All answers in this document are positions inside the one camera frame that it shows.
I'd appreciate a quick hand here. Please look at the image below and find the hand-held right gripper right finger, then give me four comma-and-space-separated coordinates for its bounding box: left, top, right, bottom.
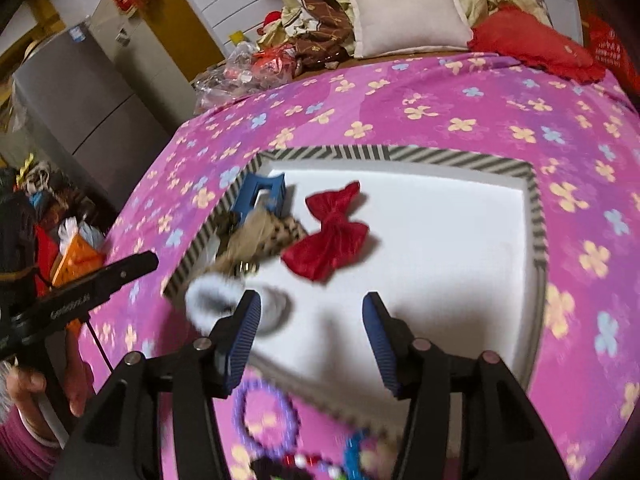
362, 291, 571, 480

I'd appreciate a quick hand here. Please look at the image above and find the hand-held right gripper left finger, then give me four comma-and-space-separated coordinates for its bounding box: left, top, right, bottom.
50, 290, 263, 480

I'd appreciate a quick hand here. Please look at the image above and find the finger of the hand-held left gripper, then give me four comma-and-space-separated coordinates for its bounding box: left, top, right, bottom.
35, 251, 160, 331

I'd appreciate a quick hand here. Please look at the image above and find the purple bead bracelet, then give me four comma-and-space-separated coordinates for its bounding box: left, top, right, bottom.
234, 379, 301, 456

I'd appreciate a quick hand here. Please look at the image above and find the white fluffy scrunchie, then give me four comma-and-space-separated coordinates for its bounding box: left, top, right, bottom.
185, 276, 291, 336

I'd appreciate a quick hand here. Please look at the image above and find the striped cardboard tray box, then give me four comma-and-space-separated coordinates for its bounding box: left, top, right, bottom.
162, 144, 548, 443

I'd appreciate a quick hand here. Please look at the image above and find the blue bead bracelet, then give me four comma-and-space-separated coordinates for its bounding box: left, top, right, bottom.
344, 430, 372, 480

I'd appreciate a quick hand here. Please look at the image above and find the black scrunchie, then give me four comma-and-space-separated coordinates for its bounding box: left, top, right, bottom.
250, 455, 321, 480

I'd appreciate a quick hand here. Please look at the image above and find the pastel multicolour bead bracelet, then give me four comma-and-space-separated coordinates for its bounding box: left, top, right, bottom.
280, 452, 351, 480

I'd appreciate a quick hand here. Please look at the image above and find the person's left forearm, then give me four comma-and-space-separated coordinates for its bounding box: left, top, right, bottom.
0, 407, 66, 480

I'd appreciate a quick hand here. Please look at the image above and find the person's left hand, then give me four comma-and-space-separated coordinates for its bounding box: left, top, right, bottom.
7, 342, 96, 431

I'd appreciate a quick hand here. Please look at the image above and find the white plastic bag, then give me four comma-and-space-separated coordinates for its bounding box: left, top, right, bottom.
57, 217, 106, 252

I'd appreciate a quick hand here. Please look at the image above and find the red cloth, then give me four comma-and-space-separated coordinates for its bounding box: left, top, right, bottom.
34, 225, 63, 286

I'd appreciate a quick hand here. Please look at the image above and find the burlap leopard hair bow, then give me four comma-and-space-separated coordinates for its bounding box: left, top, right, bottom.
212, 210, 308, 278

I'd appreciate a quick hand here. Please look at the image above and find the cluttered cloth pile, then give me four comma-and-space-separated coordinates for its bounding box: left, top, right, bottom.
15, 157, 113, 241

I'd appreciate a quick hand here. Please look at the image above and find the red velvet hair bow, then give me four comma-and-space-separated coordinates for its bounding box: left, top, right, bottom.
281, 181, 370, 282

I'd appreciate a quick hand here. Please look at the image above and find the brown scrunchie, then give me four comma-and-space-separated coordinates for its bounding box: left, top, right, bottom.
216, 212, 241, 241

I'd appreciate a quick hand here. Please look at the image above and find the blue hair claw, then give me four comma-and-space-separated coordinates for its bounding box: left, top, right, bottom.
234, 172, 287, 228

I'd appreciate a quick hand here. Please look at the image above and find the grey refrigerator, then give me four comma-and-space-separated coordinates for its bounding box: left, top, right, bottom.
12, 0, 196, 166

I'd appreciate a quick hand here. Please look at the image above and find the clear plastic bag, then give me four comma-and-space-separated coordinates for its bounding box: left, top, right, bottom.
192, 57, 257, 113

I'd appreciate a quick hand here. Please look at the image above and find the pink floral bedsheet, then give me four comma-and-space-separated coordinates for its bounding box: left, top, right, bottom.
77, 52, 640, 480

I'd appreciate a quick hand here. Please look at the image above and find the red plastic package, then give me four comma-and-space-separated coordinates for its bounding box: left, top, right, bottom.
249, 45, 299, 84

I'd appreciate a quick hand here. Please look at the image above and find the white slatted headboard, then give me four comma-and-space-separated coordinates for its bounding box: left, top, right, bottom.
175, 0, 281, 56

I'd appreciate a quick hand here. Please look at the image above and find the red plush toy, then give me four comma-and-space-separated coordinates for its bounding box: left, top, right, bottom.
260, 10, 284, 36

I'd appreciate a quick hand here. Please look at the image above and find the white pillow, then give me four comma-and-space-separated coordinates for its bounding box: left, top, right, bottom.
344, 0, 473, 59

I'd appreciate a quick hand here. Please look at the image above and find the red ruffled cushion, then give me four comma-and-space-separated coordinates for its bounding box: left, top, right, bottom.
469, 4, 608, 83

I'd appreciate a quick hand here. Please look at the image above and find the red shopping bag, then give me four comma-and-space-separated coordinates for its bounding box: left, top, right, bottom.
582, 15, 640, 92

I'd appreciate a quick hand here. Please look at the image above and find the black thin cable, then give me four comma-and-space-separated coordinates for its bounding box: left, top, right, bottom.
85, 317, 115, 373

